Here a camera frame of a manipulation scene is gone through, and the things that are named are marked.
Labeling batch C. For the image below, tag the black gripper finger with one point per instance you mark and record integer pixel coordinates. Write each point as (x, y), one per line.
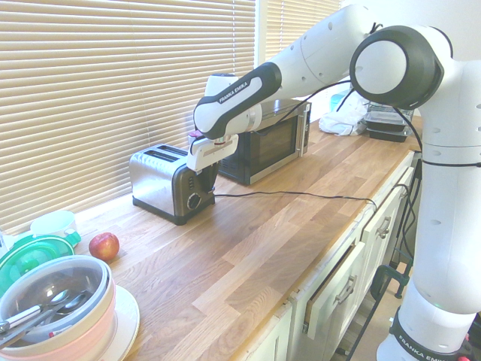
(211, 178)
(200, 172)

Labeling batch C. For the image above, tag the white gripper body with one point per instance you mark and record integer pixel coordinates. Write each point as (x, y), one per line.
(214, 152)

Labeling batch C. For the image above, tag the stainless steel two-slot toaster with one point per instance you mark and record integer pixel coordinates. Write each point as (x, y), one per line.
(158, 176)

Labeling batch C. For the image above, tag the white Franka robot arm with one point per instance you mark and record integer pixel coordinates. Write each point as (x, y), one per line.
(443, 225)

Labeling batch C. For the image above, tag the stainless steel black microwave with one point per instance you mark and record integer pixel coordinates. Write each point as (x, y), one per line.
(270, 150)

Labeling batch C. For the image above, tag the red apple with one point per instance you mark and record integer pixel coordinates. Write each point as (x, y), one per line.
(104, 246)

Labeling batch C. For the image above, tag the wide beige window blind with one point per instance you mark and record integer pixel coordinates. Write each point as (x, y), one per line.
(94, 94)

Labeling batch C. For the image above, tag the white plastic bag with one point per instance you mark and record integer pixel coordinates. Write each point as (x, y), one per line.
(343, 122)

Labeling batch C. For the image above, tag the teal plastic item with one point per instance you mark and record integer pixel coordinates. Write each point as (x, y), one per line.
(338, 101)

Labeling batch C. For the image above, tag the narrow beige window blind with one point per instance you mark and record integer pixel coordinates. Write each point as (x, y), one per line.
(297, 26)

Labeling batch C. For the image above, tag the translucent white bowl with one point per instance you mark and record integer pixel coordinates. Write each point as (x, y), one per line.
(90, 278)

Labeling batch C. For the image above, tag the white mug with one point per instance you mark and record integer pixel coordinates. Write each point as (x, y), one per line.
(52, 223)

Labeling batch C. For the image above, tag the white plate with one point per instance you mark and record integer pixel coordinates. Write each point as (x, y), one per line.
(126, 323)

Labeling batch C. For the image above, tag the open white drawer front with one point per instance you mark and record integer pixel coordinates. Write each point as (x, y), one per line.
(334, 297)

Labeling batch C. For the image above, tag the black food container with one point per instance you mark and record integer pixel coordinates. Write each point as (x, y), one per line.
(387, 134)

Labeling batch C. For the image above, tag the black food containers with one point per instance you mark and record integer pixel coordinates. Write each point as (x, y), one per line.
(387, 116)

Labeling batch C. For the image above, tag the closed white drawer front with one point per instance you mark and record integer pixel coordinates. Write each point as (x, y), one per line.
(379, 240)

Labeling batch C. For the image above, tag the stack of pastel bowls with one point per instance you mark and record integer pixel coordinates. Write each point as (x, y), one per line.
(101, 327)

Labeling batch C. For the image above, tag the steel spoon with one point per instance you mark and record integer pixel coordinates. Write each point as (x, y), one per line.
(65, 301)

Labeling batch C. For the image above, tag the green plastic lid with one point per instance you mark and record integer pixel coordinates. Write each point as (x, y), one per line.
(34, 259)

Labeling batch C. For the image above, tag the black bar clamp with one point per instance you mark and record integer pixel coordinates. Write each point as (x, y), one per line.
(387, 278)

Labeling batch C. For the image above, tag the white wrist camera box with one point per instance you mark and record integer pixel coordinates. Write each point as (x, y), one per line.
(197, 142)

